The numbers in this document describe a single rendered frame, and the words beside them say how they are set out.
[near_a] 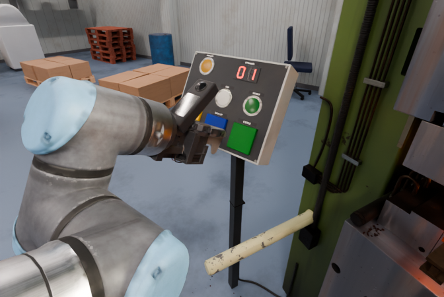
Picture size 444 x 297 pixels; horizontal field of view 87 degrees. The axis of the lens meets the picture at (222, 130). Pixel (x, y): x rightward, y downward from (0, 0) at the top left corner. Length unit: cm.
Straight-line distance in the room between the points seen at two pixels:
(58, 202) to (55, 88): 12
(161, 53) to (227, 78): 495
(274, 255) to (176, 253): 141
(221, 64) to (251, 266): 119
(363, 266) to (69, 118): 61
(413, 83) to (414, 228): 28
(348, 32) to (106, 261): 71
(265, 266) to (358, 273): 96
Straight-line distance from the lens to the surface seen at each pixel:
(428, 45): 51
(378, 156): 76
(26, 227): 36
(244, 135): 65
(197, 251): 163
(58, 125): 29
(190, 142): 44
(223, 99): 71
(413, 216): 60
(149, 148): 37
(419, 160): 55
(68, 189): 32
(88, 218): 28
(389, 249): 61
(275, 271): 159
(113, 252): 23
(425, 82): 52
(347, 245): 66
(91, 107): 30
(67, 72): 507
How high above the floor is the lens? 134
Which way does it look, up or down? 28 degrees down
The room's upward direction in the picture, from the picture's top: straight up
